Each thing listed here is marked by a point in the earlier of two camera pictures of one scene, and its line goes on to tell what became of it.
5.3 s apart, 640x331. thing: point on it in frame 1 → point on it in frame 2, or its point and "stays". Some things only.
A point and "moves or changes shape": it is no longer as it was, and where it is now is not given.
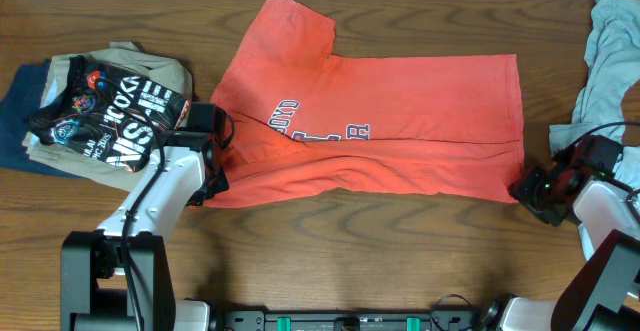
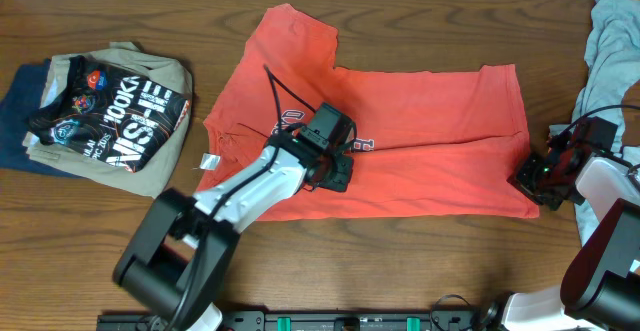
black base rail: [440, 320] stays
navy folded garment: [20, 99] stays
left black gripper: [218, 183] → [338, 176]
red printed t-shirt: [304, 122] moves or changes shape
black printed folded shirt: [114, 114] stays
